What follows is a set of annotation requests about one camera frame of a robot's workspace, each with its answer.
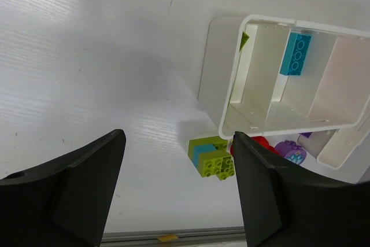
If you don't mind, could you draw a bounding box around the narrow white divided tray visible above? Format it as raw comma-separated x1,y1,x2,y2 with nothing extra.
298,128,369,169

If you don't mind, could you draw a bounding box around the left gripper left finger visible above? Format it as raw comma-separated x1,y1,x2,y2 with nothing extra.
1,129,126,246

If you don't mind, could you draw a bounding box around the purple lego brick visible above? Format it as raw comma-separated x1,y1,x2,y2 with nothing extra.
300,132,312,138

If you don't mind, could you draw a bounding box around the aluminium rail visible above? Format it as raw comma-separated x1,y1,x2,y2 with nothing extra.
101,227,246,246

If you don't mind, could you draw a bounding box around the green and teal lego stack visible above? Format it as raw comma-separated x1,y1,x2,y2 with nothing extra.
188,136,235,180

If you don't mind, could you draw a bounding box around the teal long lego brick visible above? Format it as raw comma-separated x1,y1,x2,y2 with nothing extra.
280,32,312,76

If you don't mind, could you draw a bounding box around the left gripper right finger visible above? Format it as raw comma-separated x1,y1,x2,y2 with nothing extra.
232,132,369,246

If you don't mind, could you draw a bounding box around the red lego cluster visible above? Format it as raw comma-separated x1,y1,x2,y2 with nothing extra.
230,136,279,156

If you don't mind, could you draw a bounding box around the purple flower lego piece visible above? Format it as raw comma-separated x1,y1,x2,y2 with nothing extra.
275,140,307,165

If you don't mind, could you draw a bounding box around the wide white divided tray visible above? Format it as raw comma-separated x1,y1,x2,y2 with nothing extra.
198,14,369,139

